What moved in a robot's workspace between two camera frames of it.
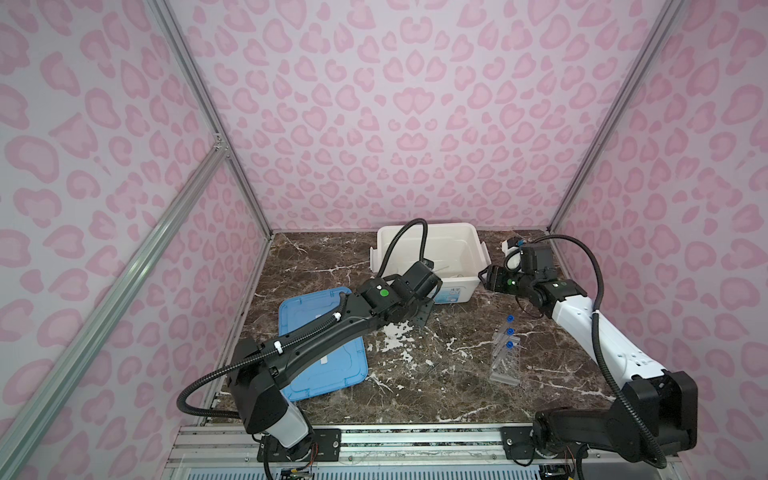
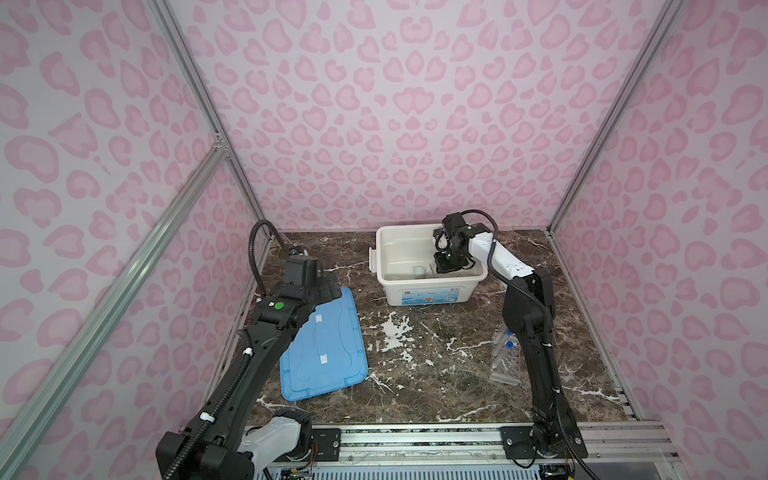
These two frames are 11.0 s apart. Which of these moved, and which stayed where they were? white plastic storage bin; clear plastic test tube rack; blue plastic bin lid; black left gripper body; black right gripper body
Moved: black left gripper body; black right gripper body
Stayed: blue plastic bin lid; white plastic storage bin; clear plastic test tube rack
